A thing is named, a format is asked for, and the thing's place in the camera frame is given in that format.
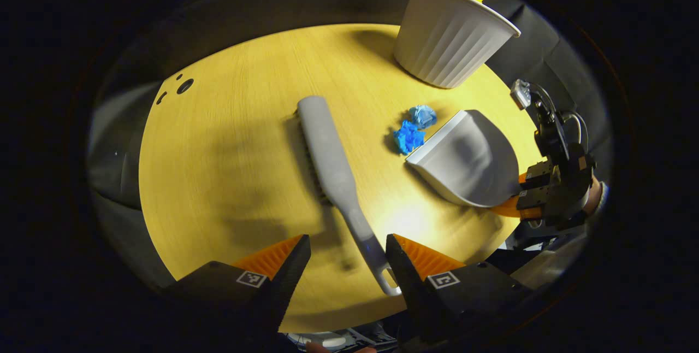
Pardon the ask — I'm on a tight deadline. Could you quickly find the white ribbed garbage bin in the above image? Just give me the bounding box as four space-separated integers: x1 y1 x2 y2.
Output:
393 0 522 90

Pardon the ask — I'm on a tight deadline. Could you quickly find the light blue paper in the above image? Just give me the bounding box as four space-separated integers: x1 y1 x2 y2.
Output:
408 104 437 130

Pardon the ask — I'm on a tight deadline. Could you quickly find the grey plastic dustpan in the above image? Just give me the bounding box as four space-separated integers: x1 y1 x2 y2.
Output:
405 109 522 209

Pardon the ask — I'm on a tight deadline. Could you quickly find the wooden desktop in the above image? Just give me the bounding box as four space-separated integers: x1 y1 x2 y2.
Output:
138 23 547 334

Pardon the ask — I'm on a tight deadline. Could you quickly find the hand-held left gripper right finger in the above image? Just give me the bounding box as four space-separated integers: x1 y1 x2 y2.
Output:
385 233 533 345

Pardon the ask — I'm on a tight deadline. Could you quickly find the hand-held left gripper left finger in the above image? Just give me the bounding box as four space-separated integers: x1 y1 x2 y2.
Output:
158 234 312 343

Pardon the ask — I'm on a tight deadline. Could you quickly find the dark blue paper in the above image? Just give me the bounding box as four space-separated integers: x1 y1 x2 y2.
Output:
393 120 426 156

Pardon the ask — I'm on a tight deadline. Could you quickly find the small grey broom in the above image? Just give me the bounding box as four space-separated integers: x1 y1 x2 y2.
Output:
295 95 403 296

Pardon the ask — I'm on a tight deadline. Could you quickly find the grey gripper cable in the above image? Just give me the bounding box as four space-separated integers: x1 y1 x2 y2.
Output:
560 110 590 149

